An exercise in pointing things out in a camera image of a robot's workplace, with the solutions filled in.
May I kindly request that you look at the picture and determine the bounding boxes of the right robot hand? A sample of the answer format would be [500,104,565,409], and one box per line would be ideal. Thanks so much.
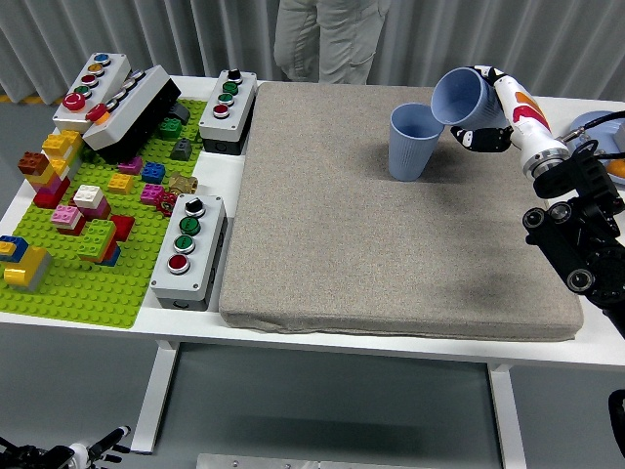
[449,64,570,170]

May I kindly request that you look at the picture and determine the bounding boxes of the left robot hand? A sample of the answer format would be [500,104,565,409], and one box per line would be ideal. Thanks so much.
[68,425,132,469]

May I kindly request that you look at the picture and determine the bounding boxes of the blue ribbed plastic cup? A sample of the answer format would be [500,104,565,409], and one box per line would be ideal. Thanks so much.
[430,66,507,131]
[388,103,443,183]

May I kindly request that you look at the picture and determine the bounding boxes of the white table leg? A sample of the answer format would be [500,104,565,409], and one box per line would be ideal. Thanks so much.
[487,363,527,469]
[129,340,180,454]

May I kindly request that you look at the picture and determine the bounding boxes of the blue plate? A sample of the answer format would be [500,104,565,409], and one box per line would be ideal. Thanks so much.
[565,110,625,186]

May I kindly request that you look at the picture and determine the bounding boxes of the green studded baseplate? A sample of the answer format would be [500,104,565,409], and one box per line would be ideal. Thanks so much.
[0,99,209,330]

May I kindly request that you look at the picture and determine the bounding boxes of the large yellow toy brick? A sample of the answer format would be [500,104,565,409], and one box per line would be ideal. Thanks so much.
[3,245,49,287]

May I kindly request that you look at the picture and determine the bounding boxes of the grey-brown fabric mat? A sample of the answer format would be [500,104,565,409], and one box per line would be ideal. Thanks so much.
[218,81,585,342]

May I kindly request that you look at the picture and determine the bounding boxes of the large green toy brick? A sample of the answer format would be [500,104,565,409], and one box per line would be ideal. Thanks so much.
[77,219,118,258]

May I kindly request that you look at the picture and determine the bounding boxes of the person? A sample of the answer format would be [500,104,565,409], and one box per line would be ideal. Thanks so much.
[272,0,392,84]

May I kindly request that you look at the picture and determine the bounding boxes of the red toy brick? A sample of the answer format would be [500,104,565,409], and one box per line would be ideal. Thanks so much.
[109,215,136,242]
[56,217,88,237]
[32,185,71,210]

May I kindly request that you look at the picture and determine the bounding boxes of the four-button grey control box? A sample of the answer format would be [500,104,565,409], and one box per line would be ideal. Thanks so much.
[197,69,259,156]
[149,193,229,313]

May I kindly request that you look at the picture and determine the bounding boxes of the pink toy brick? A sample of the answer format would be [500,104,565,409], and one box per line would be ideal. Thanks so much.
[50,204,83,229]

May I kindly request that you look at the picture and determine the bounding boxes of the white toy brick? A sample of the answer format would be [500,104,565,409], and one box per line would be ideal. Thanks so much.
[72,185,105,209]

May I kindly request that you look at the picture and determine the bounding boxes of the small blue toy brick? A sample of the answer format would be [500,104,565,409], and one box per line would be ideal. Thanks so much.
[141,161,167,186]

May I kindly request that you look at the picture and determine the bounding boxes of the brown toy brick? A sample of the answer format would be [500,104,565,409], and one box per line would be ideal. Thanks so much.
[18,151,51,176]

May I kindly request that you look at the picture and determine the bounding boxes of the small green toy brick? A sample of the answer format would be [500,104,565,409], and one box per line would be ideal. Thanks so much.
[157,117,184,142]

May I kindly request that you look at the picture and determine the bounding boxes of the tilted grey-black control box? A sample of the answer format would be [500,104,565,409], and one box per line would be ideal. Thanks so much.
[81,64,183,165]

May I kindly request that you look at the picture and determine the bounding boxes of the five-button grey control box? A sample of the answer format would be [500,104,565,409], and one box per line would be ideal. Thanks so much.
[52,52,132,136]

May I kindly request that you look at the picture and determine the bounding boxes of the grey pleated curtain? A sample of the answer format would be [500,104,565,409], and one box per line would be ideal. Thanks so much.
[0,0,625,106]

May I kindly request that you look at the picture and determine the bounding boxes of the brass valve red handle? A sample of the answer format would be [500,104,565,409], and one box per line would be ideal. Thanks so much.
[154,172,199,215]

